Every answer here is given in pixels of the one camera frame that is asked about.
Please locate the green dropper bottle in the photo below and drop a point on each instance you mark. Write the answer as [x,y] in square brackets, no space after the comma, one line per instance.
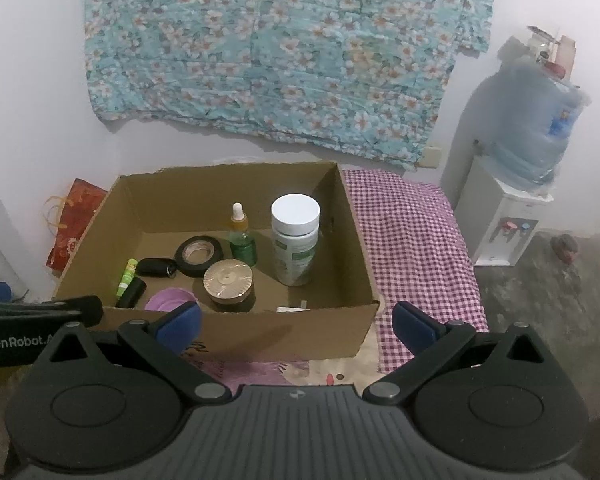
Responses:
[243,245]

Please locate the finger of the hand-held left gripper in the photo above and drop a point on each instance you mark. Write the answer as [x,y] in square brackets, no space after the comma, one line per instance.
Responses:
[90,310]

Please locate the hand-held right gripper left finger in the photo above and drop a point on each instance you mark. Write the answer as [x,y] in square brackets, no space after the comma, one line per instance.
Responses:
[182,325]

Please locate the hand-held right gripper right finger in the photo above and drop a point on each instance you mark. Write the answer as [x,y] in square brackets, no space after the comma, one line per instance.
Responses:
[409,325]

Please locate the teal floral cloth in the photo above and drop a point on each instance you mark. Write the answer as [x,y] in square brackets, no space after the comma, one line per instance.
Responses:
[280,50]

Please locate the green lip balm tube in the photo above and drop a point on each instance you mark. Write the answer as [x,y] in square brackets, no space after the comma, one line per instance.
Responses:
[127,275]

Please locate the small white item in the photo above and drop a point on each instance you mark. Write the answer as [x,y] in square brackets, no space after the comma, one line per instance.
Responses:
[290,309]

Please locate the dark red floor object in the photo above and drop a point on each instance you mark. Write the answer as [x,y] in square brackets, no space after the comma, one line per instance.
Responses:
[565,247]

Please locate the black cylinder with gold cap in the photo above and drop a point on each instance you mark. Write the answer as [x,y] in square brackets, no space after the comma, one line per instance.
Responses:
[131,292]

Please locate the gold-lidded jar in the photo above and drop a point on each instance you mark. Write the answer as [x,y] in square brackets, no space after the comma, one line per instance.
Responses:
[228,280]

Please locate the red gift bag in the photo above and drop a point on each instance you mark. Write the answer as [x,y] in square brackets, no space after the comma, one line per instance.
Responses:
[72,225]

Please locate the white-capped pill bottle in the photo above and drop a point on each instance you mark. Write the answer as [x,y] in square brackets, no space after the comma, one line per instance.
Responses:
[295,255]

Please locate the brown board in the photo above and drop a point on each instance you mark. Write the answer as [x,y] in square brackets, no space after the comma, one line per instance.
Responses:
[566,55]

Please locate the blue water jug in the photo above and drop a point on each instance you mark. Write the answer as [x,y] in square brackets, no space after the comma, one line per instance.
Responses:
[530,120]

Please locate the black car key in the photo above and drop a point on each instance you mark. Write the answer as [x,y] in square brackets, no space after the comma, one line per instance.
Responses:
[152,266]

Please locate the purple round lid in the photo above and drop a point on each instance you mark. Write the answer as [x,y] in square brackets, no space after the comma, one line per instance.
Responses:
[165,302]

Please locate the pink checkered blanket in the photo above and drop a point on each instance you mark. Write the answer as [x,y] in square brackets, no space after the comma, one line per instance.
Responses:
[405,230]

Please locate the black tape roll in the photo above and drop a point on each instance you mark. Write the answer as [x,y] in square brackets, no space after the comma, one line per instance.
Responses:
[200,271]

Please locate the brown cardboard box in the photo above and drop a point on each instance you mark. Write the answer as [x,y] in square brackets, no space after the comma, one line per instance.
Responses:
[145,200]

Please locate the beige wall socket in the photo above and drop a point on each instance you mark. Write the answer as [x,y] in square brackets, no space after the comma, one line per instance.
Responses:
[432,156]

